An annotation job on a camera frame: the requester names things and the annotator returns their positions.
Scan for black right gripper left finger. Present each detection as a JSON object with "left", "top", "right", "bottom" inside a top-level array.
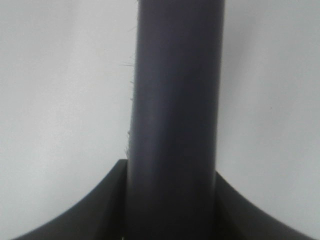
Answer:
[{"left": 18, "top": 159, "right": 128, "bottom": 240}]

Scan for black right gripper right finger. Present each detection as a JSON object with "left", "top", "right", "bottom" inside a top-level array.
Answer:
[{"left": 213, "top": 172, "right": 312, "bottom": 240}]

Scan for purple brush black bristles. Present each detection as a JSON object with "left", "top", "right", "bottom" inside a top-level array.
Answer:
[{"left": 125, "top": 0, "right": 225, "bottom": 240}]

